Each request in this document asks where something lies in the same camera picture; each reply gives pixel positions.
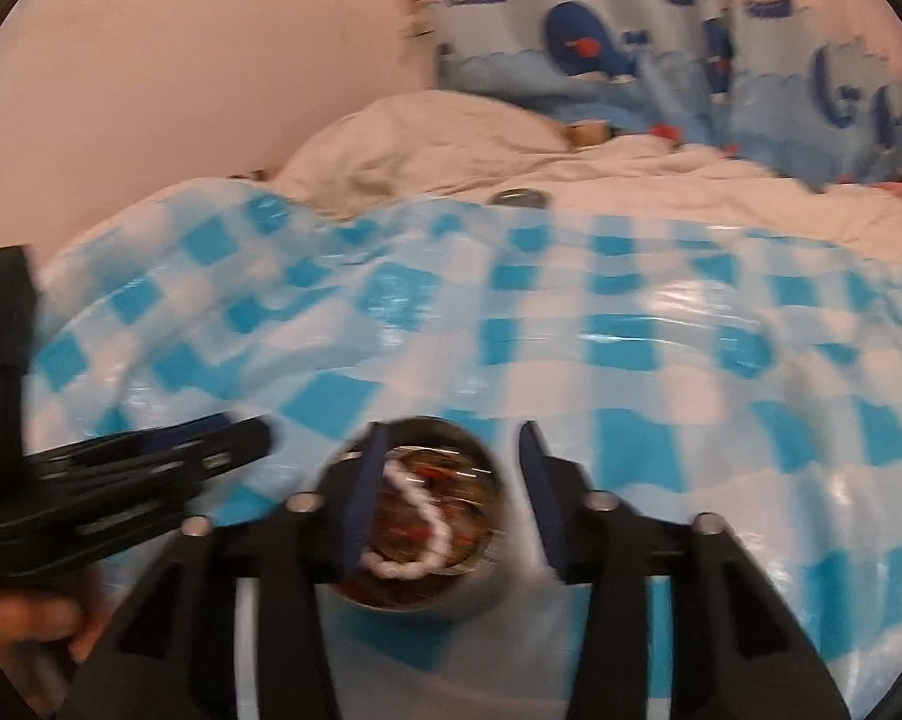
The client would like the blue white checkered plastic cloth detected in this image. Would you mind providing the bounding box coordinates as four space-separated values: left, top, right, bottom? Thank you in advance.
26 181 902 717

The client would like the white pearl bracelet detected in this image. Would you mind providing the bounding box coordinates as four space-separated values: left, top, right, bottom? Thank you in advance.
359 455 453 581

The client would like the small silver tin lid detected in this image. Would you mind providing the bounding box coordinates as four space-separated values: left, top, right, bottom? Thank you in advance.
490 188 550 210

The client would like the round silver metal tin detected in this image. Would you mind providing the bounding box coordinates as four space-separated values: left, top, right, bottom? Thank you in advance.
335 416 511 624

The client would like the white striped duvet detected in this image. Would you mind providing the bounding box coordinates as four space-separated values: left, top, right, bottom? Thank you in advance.
268 89 902 265

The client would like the blue whale print curtain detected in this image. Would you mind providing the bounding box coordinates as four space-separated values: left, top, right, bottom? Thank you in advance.
433 0 902 187

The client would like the person's left hand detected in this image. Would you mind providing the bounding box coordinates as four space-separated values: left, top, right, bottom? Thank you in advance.
0 564 111 691

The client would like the pile of mixed jewelry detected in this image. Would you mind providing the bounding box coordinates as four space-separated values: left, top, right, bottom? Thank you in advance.
361 445 496 582

